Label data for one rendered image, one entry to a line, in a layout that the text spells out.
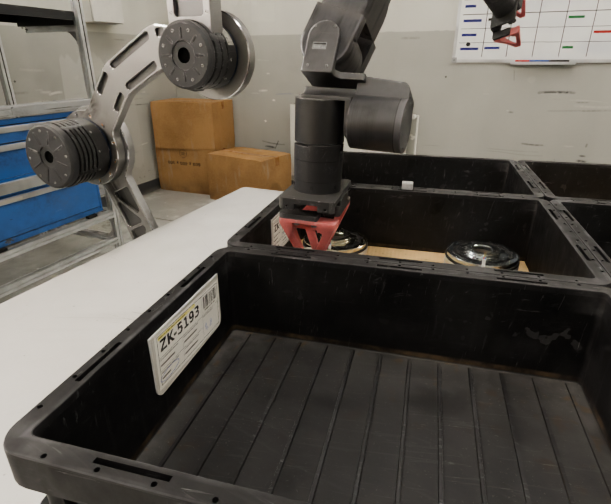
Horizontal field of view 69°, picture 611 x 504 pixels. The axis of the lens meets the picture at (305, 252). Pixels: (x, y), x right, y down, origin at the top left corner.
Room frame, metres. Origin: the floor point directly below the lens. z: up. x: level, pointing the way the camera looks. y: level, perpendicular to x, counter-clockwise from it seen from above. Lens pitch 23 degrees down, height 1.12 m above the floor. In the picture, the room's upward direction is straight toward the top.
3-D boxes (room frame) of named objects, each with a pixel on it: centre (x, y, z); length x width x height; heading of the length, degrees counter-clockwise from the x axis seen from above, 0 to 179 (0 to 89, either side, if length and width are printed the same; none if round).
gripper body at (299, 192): (0.52, -0.02, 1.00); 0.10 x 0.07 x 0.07; 164
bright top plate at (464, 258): (0.61, -0.26, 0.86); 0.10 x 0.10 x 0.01
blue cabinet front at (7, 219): (2.15, 1.31, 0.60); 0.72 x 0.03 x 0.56; 157
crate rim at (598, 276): (0.56, -0.14, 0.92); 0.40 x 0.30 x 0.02; 75
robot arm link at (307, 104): (0.52, -0.02, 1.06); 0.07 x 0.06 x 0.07; 66
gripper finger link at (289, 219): (0.51, -0.01, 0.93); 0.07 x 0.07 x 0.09; 74
